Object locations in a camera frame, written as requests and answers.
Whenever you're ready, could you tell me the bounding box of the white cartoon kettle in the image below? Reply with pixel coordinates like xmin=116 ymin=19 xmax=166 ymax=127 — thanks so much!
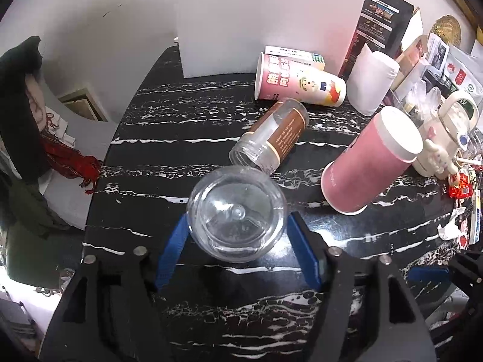
xmin=414 ymin=90 xmax=481 ymax=179

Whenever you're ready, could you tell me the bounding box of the cartoon printed paper cup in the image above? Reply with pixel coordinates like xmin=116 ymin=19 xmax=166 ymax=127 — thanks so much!
xmin=254 ymin=53 xmax=347 ymax=107

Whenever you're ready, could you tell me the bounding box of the white packet with red logo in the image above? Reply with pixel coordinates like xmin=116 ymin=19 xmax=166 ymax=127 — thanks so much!
xmin=441 ymin=55 xmax=469 ymax=87

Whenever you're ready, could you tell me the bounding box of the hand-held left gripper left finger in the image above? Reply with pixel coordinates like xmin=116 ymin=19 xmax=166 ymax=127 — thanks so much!
xmin=38 ymin=213 xmax=190 ymax=362

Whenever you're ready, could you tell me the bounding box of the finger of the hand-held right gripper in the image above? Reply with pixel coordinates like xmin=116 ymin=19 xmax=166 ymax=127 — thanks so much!
xmin=407 ymin=249 xmax=483 ymax=349

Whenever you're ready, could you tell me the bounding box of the clear jar with brown label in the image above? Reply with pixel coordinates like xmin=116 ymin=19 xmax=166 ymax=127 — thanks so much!
xmin=229 ymin=97 xmax=310 ymax=176

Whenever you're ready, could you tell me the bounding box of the white foam board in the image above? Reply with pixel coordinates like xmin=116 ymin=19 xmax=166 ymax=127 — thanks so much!
xmin=167 ymin=0 xmax=367 ymax=79

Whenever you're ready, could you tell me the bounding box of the dark hanging garment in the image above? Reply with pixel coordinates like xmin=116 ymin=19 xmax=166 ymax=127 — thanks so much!
xmin=0 ymin=36 xmax=50 ymax=185

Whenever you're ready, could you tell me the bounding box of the white paper roll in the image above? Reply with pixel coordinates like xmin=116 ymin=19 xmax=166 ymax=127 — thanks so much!
xmin=346 ymin=43 xmax=401 ymax=117

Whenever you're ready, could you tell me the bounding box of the green cloth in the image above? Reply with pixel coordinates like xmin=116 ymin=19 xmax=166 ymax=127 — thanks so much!
xmin=5 ymin=181 xmax=72 ymax=287

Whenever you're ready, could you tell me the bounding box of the small white printed box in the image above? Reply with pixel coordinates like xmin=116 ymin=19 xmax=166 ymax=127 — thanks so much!
xmin=264 ymin=45 xmax=326 ymax=71

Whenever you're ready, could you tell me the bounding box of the white packet with green logo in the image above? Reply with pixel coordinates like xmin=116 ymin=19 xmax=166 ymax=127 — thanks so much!
xmin=453 ymin=45 xmax=483 ymax=116

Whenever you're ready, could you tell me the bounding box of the black printed bag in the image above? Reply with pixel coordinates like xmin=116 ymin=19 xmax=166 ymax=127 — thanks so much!
xmin=337 ymin=0 xmax=415 ymax=80

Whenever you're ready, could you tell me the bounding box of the pink paper cup white lid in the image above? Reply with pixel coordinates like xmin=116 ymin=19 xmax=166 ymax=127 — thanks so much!
xmin=321 ymin=106 xmax=424 ymax=215

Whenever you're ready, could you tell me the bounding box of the crumpled white tissue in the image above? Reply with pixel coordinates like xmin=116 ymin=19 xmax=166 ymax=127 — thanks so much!
xmin=437 ymin=207 xmax=469 ymax=241

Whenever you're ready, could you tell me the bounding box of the red snack packet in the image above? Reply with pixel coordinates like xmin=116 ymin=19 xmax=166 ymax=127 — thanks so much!
xmin=448 ymin=171 xmax=474 ymax=200

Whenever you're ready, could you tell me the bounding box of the golden round plate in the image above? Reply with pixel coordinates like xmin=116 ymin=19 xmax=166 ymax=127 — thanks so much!
xmin=430 ymin=15 xmax=462 ymax=48

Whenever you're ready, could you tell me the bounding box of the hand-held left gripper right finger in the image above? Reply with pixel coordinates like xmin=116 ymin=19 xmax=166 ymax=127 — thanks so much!
xmin=288 ymin=211 xmax=439 ymax=362

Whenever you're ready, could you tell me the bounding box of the clear plastic cup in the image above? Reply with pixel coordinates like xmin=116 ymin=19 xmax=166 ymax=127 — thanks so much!
xmin=187 ymin=166 xmax=288 ymax=264

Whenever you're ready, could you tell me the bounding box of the red fringed scarf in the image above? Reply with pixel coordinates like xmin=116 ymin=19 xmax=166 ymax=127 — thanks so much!
xmin=40 ymin=130 xmax=103 ymax=195

